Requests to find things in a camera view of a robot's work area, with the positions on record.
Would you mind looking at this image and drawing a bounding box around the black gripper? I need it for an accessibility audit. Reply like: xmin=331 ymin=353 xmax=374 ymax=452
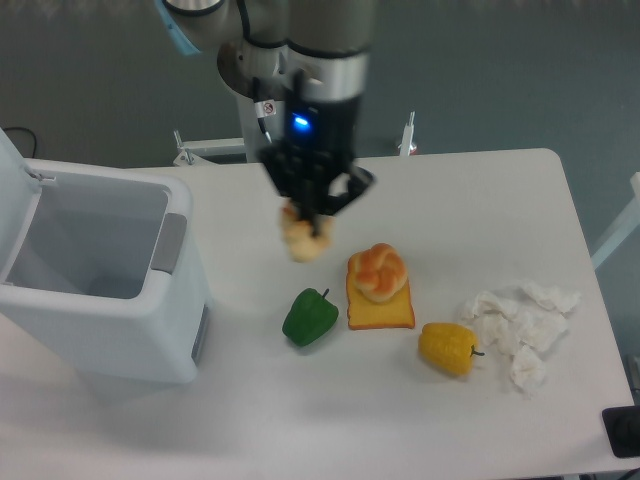
xmin=258 ymin=94 xmax=376 ymax=237

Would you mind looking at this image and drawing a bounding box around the yellow bell pepper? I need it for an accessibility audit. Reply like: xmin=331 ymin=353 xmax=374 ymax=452
xmin=418 ymin=322 xmax=485 ymax=376

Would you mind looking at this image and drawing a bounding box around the white trash can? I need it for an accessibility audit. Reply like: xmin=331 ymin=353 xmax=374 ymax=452
xmin=1 ymin=138 xmax=212 ymax=383

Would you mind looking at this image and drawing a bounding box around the beige croissant bread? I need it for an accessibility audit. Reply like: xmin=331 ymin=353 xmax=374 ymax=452
xmin=280 ymin=199 xmax=335 ymax=263

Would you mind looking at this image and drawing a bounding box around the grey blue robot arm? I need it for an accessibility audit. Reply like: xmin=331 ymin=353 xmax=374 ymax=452
xmin=156 ymin=1 xmax=377 ymax=237

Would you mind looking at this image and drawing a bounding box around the white post with red base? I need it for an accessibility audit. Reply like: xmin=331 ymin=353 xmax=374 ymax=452
xmin=397 ymin=111 xmax=417 ymax=156

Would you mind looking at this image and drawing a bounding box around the green bell pepper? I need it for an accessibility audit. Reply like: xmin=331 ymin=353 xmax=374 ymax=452
xmin=282 ymin=288 xmax=339 ymax=348

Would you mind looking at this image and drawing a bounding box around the white table frame bracket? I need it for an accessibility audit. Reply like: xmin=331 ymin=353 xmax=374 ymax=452
xmin=173 ymin=129 xmax=257 ymax=167

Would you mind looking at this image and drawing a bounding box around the white frame leg right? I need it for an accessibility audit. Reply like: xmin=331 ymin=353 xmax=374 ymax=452
xmin=591 ymin=172 xmax=639 ymax=270

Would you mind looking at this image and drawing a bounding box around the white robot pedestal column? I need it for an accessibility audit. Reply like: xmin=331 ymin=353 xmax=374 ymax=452
xmin=236 ymin=95 xmax=285 ymax=162

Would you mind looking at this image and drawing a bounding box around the crumpled white tissue paper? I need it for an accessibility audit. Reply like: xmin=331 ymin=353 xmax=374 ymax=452
xmin=459 ymin=280 xmax=582 ymax=396

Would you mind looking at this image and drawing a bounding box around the square toast bread slice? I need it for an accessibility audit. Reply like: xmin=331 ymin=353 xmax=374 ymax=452
xmin=346 ymin=253 xmax=416 ymax=330

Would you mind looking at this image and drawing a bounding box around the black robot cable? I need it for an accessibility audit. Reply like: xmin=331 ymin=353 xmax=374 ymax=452
xmin=251 ymin=77 xmax=274 ymax=146

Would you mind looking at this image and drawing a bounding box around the round knotted bread roll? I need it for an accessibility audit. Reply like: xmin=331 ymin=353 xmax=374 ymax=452
xmin=349 ymin=243 xmax=408 ymax=303

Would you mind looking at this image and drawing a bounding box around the black device at edge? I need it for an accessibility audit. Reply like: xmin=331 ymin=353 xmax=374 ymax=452
xmin=602 ymin=406 xmax=640 ymax=458

